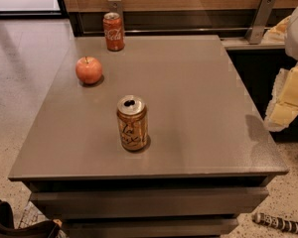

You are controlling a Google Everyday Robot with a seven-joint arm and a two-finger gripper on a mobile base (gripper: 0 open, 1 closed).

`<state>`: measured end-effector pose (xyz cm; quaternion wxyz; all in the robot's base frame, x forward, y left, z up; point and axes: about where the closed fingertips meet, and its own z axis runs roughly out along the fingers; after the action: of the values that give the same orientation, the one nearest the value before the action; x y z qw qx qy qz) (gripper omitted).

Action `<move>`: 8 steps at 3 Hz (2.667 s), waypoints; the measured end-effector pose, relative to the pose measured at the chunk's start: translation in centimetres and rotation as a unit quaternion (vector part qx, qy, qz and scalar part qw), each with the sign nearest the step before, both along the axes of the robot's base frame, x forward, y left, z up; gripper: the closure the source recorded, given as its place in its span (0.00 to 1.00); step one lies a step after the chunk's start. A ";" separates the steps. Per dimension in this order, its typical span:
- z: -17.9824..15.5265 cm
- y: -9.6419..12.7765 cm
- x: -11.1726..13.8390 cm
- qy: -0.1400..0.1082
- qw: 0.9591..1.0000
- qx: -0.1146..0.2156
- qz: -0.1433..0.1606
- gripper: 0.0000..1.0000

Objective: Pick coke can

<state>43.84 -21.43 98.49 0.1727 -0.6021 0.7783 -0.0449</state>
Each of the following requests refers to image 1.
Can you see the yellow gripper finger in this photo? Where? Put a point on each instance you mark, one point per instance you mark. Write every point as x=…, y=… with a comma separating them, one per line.
x=279, y=117
x=289, y=91

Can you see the red coke can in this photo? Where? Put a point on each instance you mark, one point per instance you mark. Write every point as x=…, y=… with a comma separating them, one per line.
x=113, y=31

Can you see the gold LaCroix can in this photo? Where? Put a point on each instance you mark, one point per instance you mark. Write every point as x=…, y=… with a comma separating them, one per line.
x=132, y=122

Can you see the black white patterned stick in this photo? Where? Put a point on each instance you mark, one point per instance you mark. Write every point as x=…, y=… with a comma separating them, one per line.
x=275, y=222

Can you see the grey cabinet with drawers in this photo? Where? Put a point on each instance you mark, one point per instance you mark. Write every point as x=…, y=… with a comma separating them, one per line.
x=208, y=158

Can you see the red apple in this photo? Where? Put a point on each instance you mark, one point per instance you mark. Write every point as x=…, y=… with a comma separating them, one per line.
x=88, y=70

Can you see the black bag on floor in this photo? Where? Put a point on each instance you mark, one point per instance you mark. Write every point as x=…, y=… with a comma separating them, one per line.
x=45, y=229

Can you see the right metal wall bracket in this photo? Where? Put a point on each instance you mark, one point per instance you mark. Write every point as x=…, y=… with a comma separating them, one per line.
x=255, y=32

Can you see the metal wall bracket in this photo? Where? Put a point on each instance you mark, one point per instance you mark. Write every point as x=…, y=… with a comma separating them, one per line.
x=255, y=32
x=115, y=8

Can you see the left metal wall bracket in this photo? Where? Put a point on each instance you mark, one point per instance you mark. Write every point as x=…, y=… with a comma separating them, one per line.
x=115, y=8

